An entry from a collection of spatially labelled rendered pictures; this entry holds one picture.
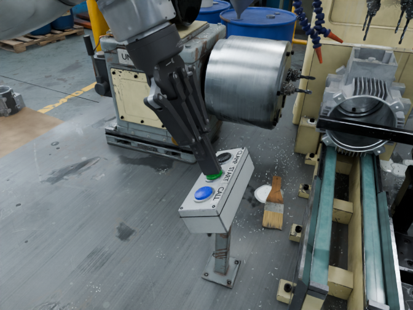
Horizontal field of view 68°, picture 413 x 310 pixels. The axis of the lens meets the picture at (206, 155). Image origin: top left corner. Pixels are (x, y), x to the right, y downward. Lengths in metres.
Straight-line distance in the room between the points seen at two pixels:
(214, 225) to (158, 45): 0.27
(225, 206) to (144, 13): 0.29
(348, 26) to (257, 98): 0.41
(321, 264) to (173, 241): 0.34
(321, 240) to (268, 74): 0.41
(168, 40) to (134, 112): 0.57
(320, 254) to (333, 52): 0.58
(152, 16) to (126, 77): 0.53
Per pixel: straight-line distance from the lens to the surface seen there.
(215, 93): 0.84
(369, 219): 0.73
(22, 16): 0.48
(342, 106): 1.03
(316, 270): 0.61
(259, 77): 0.80
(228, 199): 0.48
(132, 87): 0.93
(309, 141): 1.04
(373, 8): 0.84
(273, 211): 0.83
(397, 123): 0.85
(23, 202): 0.99
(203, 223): 0.48
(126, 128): 1.03
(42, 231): 0.88
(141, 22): 0.41
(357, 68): 0.87
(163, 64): 0.44
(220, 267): 0.69
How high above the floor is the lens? 1.40
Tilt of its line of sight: 36 degrees down
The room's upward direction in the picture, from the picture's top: straight up
